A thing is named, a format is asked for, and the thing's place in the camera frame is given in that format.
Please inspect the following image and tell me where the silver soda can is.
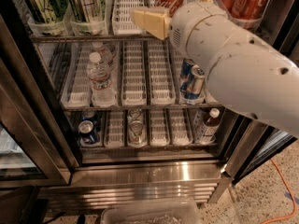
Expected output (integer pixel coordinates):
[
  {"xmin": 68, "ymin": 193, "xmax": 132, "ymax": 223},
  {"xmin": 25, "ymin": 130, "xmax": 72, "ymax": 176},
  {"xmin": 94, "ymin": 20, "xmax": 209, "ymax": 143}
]
[
  {"xmin": 127, "ymin": 108, "xmax": 144, "ymax": 123},
  {"xmin": 128, "ymin": 119, "xmax": 146, "ymax": 147}
]

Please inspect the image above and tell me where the clear water bottle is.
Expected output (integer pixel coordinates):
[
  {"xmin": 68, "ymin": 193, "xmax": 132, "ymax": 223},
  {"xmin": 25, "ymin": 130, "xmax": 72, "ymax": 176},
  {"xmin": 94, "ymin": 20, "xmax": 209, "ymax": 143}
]
[
  {"xmin": 92, "ymin": 42, "xmax": 114, "ymax": 68},
  {"xmin": 87, "ymin": 51, "xmax": 115, "ymax": 107}
]

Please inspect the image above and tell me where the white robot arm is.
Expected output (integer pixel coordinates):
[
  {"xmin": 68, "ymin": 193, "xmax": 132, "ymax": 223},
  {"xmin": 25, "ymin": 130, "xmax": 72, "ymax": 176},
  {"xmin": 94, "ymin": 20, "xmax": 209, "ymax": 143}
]
[{"xmin": 130, "ymin": 1, "xmax": 299, "ymax": 138}]

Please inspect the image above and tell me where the blue red bull can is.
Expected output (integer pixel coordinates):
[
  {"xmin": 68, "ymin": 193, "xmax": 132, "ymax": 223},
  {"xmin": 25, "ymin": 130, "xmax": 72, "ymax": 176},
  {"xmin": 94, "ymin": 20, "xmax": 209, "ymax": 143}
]
[
  {"xmin": 179, "ymin": 58, "xmax": 194, "ymax": 93},
  {"xmin": 184, "ymin": 65, "xmax": 205, "ymax": 104}
]

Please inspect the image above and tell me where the white tray top shelf empty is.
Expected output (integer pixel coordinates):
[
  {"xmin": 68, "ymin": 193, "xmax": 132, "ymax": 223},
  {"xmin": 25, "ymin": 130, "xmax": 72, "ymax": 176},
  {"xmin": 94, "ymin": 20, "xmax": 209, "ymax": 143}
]
[{"xmin": 112, "ymin": 0, "xmax": 144, "ymax": 35}]

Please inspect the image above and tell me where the front blue pepsi can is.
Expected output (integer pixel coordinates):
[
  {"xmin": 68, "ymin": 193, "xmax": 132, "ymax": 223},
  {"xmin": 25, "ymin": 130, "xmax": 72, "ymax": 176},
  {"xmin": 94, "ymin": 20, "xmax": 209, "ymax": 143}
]
[{"xmin": 78, "ymin": 120, "xmax": 99, "ymax": 146}]

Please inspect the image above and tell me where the rear blue red bull can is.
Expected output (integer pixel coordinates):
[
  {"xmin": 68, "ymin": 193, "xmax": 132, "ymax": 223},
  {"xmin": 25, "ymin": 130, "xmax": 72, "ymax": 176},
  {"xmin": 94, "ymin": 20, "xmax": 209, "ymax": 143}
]
[{"xmin": 179, "ymin": 58, "xmax": 194, "ymax": 93}]

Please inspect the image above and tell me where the green tall can left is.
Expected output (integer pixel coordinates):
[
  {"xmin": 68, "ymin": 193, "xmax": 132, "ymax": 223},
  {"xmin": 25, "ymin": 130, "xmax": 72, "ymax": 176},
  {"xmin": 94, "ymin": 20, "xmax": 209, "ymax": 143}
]
[{"xmin": 24, "ymin": 0, "xmax": 67, "ymax": 35}]

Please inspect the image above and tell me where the white tray middle shelf centre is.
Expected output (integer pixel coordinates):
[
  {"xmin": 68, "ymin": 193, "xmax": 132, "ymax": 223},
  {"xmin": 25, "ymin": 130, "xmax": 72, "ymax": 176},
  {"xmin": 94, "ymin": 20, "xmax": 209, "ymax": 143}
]
[{"xmin": 121, "ymin": 41, "xmax": 147, "ymax": 105}]

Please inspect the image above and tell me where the orange extension cable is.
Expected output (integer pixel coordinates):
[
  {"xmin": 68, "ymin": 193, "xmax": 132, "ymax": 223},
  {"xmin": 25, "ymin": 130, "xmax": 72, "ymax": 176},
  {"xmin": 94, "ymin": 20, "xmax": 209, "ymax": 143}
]
[{"xmin": 260, "ymin": 158, "xmax": 298, "ymax": 224}]

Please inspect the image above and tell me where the blue pepsi can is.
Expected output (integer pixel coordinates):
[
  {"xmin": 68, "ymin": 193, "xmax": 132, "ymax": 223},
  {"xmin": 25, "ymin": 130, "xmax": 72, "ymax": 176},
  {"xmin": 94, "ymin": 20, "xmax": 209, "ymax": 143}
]
[
  {"xmin": 78, "ymin": 120, "xmax": 99, "ymax": 146},
  {"xmin": 82, "ymin": 110, "xmax": 101, "ymax": 132}
]

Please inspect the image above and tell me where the front silver soda can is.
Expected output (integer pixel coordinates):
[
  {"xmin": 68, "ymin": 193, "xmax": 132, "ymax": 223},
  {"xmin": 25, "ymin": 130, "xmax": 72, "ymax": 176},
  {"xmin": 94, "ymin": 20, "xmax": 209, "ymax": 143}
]
[{"xmin": 128, "ymin": 119, "xmax": 146, "ymax": 147}]

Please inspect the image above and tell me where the stainless steel fridge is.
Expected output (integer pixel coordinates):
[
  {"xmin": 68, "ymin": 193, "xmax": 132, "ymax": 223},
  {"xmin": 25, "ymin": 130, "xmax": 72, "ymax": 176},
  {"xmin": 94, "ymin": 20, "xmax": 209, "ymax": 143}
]
[{"xmin": 0, "ymin": 0, "xmax": 298, "ymax": 214}]

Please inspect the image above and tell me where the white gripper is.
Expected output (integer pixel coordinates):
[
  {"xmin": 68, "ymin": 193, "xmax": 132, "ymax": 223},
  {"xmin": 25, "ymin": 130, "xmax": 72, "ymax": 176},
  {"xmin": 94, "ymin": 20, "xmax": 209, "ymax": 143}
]
[{"xmin": 130, "ymin": 0, "xmax": 228, "ymax": 62}]

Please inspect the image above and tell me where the brown tea bottle white cap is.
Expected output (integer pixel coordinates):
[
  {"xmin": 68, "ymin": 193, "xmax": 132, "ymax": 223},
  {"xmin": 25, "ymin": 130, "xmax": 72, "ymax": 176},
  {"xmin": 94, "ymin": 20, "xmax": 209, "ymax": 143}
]
[{"xmin": 196, "ymin": 108, "xmax": 220, "ymax": 145}]

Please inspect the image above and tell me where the green tall can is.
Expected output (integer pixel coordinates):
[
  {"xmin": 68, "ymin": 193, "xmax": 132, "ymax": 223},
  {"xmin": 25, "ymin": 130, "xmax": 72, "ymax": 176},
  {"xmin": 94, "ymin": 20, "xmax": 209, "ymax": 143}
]
[
  {"xmin": 24, "ymin": 0, "xmax": 67, "ymax": 35},
  {"xmin": 69, "ymin": 0, "xmax": 106, "ymax": 35}
]

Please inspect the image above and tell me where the rear blue pepsi can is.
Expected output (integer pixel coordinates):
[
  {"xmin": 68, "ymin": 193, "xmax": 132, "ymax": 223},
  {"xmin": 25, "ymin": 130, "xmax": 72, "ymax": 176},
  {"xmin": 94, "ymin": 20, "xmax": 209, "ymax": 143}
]
[{"xmin": 82, "ymin": 110, "xmax": 101, "ymax": 132}]

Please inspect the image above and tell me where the clear plastic bin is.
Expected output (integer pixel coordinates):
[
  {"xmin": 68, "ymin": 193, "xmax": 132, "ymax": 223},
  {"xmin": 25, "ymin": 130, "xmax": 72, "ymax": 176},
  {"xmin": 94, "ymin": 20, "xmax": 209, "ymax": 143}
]
[{"xmin": 100, "ymin": 198, "xmax": 201, "ymax": 224}]

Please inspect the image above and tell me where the front blue red bull can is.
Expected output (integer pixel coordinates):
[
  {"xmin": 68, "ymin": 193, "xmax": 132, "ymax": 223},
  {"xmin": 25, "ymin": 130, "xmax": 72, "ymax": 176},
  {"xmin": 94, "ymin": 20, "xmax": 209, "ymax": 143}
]
[{"xmin": 184, "ymin": 65, "xmax": 205, "ymax": 104}]

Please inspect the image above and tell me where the open glass fridge door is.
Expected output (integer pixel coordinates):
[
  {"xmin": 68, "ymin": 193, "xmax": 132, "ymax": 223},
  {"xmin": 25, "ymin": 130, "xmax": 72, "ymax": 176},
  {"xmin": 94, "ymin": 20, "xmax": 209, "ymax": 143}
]
[{"xmin": 232, "ymin": 121, "xmax": 297, "ymax": 185}]

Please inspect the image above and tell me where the rear silver soda can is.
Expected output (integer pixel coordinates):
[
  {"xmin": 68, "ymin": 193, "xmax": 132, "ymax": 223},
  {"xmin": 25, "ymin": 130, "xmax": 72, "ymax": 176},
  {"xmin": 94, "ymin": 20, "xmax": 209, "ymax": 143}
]
[{"xmin": 127, "ymin": 108, "xmax": 144, "ymax": 123}]

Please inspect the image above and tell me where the rear clear water bottle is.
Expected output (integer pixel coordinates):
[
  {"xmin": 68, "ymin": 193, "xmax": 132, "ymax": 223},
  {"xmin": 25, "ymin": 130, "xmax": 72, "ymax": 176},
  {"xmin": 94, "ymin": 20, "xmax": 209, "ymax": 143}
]
[{"xmin": 92, "ymin": 42, "xmax": 114, "ymax": 68}]

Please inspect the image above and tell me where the front clear water bottle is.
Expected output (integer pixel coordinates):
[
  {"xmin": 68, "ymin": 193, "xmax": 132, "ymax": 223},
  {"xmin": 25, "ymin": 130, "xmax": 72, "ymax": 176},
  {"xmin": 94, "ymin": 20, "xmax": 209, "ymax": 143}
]
[{"xmin": 87, "ymin": 51, "xmax": 115, "ymax": 107}]

